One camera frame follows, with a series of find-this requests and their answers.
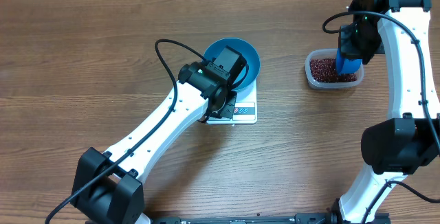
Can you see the clear plastic container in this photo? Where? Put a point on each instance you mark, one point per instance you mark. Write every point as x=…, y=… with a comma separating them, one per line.
x=329, y=53

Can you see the blue plastic measuring scoop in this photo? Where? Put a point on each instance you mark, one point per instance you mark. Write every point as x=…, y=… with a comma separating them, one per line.
x=344, y=65

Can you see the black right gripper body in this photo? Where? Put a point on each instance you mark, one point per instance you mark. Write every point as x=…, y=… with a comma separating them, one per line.
x=363, y=42

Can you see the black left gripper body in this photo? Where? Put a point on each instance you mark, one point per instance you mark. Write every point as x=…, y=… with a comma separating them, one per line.
x=225, y=108

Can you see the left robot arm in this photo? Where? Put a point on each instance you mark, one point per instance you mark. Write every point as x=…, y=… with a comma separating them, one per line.
x=109, y=186

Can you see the white digital kitchen scale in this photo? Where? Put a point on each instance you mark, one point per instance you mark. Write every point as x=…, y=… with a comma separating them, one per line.
x=245, y=109

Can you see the blue bowl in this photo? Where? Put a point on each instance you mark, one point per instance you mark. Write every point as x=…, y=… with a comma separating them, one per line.
x=245, y=49

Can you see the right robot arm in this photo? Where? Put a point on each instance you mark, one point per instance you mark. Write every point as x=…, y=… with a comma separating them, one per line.
x=409, y=137

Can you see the red beans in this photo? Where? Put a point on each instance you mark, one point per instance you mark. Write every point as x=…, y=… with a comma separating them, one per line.
x=324, y=70

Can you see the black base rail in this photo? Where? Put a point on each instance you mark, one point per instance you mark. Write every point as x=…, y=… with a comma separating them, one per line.
x=302, y=218

